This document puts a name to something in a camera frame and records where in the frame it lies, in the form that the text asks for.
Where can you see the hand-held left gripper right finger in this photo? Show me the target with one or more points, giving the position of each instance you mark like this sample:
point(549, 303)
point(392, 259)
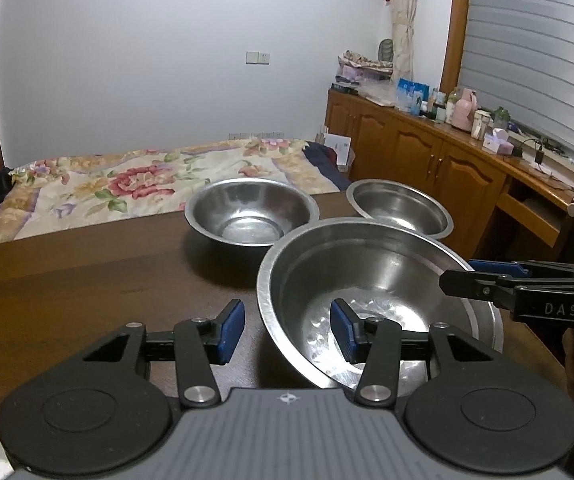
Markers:
point(344, 330)

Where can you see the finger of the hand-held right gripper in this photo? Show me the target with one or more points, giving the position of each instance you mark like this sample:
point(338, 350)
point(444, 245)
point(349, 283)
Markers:
point(472, 285)
point(502, 267)

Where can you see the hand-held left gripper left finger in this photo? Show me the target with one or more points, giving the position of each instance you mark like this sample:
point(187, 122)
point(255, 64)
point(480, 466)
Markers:
point(229, 332)

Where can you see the large steel bowl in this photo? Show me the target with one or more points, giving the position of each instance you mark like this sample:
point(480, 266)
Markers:
point(392, 265)

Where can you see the small steel bowl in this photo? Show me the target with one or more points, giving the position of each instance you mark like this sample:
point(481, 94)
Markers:
point(397, 205)

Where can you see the medium steel bowl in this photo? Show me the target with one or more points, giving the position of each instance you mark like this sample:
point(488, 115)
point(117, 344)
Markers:
point(252, 210)

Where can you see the black power adapter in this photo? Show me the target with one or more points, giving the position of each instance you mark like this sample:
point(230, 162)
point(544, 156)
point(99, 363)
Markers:
point(540, 154)

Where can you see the pink tissue box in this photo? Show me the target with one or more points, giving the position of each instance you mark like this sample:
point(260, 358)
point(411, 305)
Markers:
point(498, 142)

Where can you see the wooden sideboard cabinet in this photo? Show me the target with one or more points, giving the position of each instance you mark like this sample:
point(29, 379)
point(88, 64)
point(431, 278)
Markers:
point(417, 160)

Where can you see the pink thermos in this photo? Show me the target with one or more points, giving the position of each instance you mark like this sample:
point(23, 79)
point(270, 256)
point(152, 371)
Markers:
point(465, 110)

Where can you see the glass jar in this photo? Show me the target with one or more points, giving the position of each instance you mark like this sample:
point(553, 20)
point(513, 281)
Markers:
point(451, 107)

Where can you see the floral blanket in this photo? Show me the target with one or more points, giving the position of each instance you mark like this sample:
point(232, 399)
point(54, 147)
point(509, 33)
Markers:
point(132, 185)

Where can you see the small bottle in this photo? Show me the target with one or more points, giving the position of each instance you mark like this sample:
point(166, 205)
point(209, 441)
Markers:
point(436, 100)

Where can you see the white cardboard box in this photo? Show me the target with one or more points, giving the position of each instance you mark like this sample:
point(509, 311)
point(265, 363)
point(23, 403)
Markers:
point(339, 150)

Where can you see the blue box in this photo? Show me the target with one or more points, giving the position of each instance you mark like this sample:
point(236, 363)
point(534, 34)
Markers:
point(413, 94)

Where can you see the clear plastic bag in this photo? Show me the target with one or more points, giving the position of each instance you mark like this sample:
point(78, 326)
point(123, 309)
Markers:
point(379, 94)

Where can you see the grey window blind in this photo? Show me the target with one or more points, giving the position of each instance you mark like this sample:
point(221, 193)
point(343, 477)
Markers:
point(537, 50)

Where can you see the pile of folded cloths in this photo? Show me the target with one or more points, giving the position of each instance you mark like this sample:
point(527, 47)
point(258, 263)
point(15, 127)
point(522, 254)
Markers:
point(362, 65)

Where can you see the beige curtain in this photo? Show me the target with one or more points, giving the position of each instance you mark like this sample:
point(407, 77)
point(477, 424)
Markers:
point(403, 25)

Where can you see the white wall socket strip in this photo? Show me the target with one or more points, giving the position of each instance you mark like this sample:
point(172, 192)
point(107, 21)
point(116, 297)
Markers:
point(257, 135)

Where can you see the wooden window frame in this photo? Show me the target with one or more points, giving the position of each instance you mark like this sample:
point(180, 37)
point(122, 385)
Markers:
point(456, 25)

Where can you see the white wall switch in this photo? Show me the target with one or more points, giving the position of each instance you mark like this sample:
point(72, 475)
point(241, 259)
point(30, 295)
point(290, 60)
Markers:
point(258, 58)

